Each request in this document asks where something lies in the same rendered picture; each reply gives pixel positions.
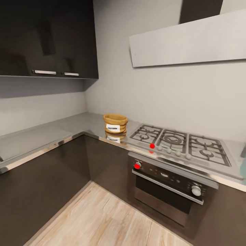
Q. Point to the cabinet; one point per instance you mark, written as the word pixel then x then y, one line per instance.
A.
pixel 48 39

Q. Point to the range hood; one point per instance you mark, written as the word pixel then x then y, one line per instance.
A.
pixel 202 35

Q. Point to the popcorn bag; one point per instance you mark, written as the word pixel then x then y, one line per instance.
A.
pixel 115 123

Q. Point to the burner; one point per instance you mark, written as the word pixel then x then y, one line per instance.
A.
pixel 207 152

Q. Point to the oven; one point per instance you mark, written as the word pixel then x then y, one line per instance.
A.
pixel 177 197

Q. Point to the drop in sink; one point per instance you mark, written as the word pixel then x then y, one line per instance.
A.
pixel 19 144

